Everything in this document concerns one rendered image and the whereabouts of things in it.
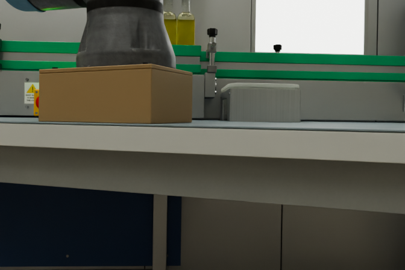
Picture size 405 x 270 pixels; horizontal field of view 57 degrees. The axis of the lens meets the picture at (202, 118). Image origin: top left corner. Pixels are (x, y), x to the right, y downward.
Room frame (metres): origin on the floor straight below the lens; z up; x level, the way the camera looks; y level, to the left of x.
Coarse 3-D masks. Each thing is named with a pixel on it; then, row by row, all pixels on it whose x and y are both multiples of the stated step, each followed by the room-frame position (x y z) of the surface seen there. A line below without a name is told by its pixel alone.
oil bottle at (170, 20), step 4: (164, 12) 1.18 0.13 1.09; (168, 12) 1.18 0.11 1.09; (164, 16) 1.17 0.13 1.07; (168, 16) 1.18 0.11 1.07; (172, 16) 1.18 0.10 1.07; (164, 20) 1.17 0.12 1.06; (168, 20) 1.17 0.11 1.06; (172, 20) 1.18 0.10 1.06; (176, 20) 1.18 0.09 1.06; (168, 24) 1.17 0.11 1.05; (172, 24) 1.18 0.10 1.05; (176, 24) 1.18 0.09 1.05; (168, 28) 1.17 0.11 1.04; (172, 28) 1.18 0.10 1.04; (176, 28) 1.18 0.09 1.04; (168, 32) 1.17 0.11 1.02; (172, 32) 1.18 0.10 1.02; (176, 32) 1.18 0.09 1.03; (172, 36) 1.18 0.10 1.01; (176, 36) 1.18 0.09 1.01; (172, 40) 1.18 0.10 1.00; (176, 40) 1.20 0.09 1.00; (172, 44) 1.18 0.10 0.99; (176, 44) 1.22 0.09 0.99
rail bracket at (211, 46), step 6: (210, 30) 1.05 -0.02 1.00; (216, 30) 1.06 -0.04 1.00; (210, 36) 1.05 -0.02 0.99; (210, 42) 1.05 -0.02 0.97; (210, 48) 1.05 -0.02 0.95; (216, 48) 1.05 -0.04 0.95; (210, 54) 1.05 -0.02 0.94; (210, 60) 1.05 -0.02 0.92; (210, 66) 1.05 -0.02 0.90; (216, 66) 1.05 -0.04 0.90; (210, 72) 1.06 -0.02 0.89
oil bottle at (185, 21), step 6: (186, 12) 1.19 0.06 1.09; (180, 18) 1.18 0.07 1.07; (186, 18) 1.18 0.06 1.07; (192, 18) 1.18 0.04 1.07; (180, 24) 1.18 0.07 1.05; (186, 24) 1.18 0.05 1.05; (192, 24) 1.18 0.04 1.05; (180, 30) 1.18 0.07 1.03; (186, 30) 1.18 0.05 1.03; (192, 30) 1.18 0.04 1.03; (180, 36) 1.18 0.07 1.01; (186, 36) 1.18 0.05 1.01; (192, 36) 1.18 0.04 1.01; (180, 42) 1.18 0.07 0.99; (186, 42) 1.18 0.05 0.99; (192, 42) 1.18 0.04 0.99
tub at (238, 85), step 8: (224, 88) 0.98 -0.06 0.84; (232, 88) 0.90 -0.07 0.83; (240, 88) 0.89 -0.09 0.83; (248, 88) 0.89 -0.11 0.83; (256, 88) 0.89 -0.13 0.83; (264, 88) 0.89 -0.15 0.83; (272, 88) 0.89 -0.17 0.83; (280, 88) 0.89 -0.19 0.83; (288, 88) 0.89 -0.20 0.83; (296, 88) 0.93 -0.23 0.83
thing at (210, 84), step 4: (208, 76) 1.06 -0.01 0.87; (212, 76) 1.06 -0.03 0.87; (204, 80) 1.06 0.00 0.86; (208, 80) 1.06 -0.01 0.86; (212, 80) 1.06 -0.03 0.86; (204, 84) 1.06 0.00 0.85; (208, 84) 1.06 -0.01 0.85; (212, 84) 1.06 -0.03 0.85; (204, 88) 1.06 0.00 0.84; (208, 88) 1.06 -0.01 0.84; (212, 88) 1.06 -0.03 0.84; (204, 92) 1.06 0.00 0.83; (208, 92) 1.06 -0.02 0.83; (212, 92) 1.06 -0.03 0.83; (204, 96) 1.06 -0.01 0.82; (208, 96) 1.06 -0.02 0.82; (212, 96) 1.06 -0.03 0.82
